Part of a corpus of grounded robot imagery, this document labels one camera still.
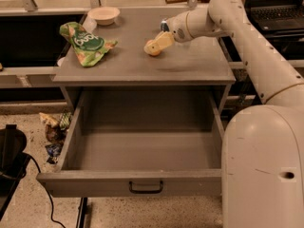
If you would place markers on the green chip bag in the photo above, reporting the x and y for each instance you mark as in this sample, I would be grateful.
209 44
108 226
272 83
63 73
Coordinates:
89 48

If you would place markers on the black laptop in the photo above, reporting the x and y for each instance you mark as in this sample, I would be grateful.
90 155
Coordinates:
276 15

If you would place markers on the open grey top drawer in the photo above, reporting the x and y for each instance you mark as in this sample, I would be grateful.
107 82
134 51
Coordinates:
118 136

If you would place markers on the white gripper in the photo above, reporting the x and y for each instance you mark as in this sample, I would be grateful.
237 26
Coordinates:
176 28

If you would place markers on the grey cabinet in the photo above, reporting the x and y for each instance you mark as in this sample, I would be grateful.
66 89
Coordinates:
199 62

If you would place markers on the wooden stick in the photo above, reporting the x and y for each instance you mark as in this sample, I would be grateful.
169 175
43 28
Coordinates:
175 1

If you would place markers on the crushed blue soda can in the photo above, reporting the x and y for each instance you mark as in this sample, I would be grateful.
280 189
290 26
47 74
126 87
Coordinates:
164 26

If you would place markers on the orange fruit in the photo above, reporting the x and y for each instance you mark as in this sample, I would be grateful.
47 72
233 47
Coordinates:
155 53

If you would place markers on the pile of snack wrappers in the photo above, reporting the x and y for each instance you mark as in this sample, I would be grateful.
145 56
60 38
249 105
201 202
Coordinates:
55 133

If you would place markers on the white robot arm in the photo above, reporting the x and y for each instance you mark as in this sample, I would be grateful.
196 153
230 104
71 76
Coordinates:
262 156

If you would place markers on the white ceramic bowl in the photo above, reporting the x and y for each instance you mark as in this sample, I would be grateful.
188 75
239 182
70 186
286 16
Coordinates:
104 16

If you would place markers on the black drawer handle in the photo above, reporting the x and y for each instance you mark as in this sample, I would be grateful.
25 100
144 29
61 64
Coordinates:
145 188

